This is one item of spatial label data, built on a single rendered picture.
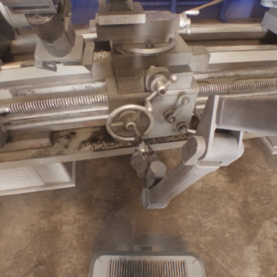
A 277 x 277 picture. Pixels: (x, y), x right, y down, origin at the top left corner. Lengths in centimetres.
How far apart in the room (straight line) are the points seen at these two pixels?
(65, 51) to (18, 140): 84
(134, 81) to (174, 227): 93
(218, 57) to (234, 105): 75
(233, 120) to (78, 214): 122
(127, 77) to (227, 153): 50
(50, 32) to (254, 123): 39
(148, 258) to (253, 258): 68
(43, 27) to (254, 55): 101
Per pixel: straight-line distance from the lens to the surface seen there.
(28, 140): 124
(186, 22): 94
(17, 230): 154
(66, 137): 126
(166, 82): 75
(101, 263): 105
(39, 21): 44
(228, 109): 37
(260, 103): 33
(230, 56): 114
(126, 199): 142
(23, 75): 103
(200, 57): 101
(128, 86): 82
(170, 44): 88
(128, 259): 104
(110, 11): 84
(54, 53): 50
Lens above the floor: 129
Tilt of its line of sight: 48 degrees down
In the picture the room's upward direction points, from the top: straight up
